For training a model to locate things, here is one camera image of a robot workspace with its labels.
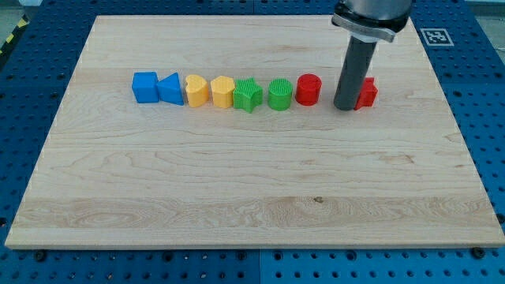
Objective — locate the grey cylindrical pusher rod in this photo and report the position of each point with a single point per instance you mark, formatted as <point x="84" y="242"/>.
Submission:
<point x="357" y="61"/>

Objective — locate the red star block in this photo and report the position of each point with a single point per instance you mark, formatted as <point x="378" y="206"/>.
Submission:
<point x="367" y="94"/>

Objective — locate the green star block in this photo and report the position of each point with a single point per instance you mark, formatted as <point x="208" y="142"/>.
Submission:
<point x="247" y="94"/>

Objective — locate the red cylinder block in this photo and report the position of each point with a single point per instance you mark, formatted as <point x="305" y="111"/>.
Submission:
<point x="308" y="89"/>

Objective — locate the white fiducial marker tag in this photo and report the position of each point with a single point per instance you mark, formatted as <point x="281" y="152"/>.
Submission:
<point x="437" y="37"/>

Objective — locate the green cylinder block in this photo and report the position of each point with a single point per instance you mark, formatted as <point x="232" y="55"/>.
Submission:
<point x="280" y="94"/>

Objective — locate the yellow hexagon block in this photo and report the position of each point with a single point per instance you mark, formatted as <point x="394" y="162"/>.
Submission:
<point x="222" y="89"/>

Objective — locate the yellow heart block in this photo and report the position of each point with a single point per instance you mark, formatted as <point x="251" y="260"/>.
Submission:
<point x="196" y="90"/>

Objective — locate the blue triangle block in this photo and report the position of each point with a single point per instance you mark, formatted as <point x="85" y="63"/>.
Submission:
<point x="169" y="90"/>

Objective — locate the blue cube block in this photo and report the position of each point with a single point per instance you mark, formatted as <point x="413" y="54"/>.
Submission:
<point x="144" y="87"/>

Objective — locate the black yellow hazard tape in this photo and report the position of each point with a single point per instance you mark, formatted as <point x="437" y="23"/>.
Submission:
<point x="13" y="38"/>

